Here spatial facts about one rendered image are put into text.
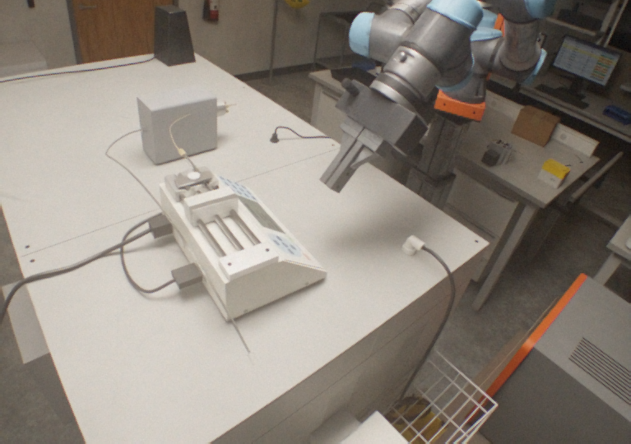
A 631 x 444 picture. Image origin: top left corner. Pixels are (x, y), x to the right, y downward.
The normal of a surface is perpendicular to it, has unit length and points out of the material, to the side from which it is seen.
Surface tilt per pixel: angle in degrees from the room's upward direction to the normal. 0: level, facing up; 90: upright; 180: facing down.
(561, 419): 90
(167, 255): 0
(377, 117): 54
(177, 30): 88
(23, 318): 0
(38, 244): 0
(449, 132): 90
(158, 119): 90
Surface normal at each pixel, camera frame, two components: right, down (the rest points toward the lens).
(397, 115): -0.58, -0.25
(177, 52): 0.66, 0.49
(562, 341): 0.11, -0.79
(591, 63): -0.76, 0.26
